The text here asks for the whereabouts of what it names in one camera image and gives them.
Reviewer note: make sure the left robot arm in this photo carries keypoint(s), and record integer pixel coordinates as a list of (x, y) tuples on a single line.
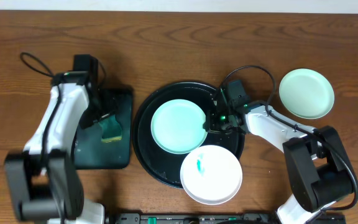
[(42, 180)]

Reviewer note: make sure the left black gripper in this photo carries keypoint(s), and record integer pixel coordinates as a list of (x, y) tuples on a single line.
[(99, 117)]

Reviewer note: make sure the black rectangular sponge tray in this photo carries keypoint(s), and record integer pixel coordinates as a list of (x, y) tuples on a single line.
[(89, 150)]

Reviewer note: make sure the white plate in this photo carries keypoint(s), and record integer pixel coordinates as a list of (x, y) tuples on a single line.
[(211, 175)]

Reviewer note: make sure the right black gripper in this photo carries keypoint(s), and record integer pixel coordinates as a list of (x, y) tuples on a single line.
[(210, 123)]

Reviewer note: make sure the green scrubbing sponge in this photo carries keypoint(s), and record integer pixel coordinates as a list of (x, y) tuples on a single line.
[(111, 129)]

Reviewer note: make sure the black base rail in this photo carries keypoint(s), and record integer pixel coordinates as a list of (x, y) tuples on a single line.
[(135, 218)]

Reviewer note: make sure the mint green plate back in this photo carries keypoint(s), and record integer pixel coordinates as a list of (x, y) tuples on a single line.
[(177, 126)]

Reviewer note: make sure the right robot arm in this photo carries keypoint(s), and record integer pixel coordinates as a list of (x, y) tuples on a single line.
[(320, 173)]

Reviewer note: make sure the mint green plate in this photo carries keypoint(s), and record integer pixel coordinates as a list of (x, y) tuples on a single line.
[(306, 93), (177, 126)]

